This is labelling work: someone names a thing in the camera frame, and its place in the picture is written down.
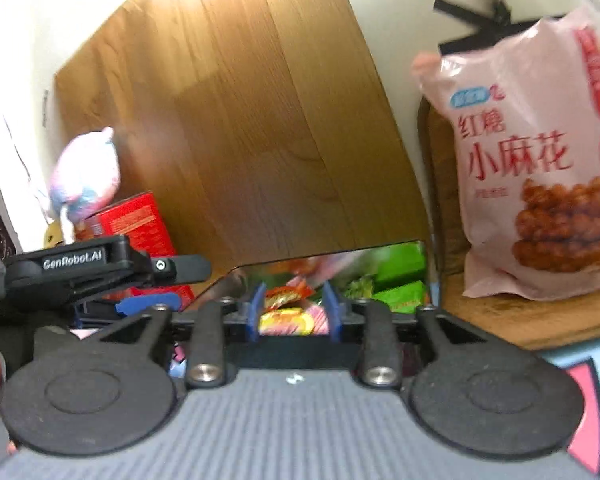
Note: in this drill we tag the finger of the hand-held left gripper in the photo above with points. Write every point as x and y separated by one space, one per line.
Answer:
150 302
185 267

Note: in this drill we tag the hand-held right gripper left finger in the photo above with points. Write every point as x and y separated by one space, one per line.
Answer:
256 310

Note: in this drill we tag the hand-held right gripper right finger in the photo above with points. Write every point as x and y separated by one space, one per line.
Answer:
331 310

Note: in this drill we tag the orange snack packet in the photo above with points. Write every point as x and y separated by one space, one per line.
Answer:
285 296

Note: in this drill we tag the black box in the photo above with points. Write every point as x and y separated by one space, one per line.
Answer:
240 280

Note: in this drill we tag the yellow snack packet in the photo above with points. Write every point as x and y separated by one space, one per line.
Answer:
290 322

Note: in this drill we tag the yellow plush toy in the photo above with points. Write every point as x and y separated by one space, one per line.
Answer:
54 235

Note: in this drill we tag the red box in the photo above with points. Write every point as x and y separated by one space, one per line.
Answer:
140 225

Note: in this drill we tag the pastel plush toy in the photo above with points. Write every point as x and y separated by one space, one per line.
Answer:
87 175

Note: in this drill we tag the brown cushion mat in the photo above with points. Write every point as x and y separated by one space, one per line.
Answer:
480 320

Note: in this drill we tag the wooden board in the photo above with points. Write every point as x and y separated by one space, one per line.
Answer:
240 110

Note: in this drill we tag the large pink snack bag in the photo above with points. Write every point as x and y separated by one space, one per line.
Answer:
530 160

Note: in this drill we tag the black tape strip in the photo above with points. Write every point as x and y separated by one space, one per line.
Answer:
490 35
470 10

